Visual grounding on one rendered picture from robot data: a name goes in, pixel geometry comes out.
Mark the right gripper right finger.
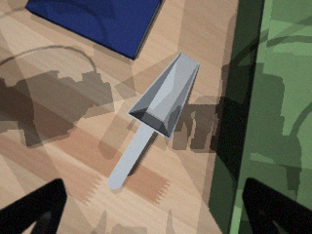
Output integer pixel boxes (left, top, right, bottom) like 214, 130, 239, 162
242, 177, 312, 234

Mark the blue notebook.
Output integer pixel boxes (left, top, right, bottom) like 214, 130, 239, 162
24, 0, 162, 60

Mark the green plastic tray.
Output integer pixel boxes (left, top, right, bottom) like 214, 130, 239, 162
209, 0, 312, 234

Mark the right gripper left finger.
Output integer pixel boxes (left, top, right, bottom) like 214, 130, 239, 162
0, 178, 67, 234

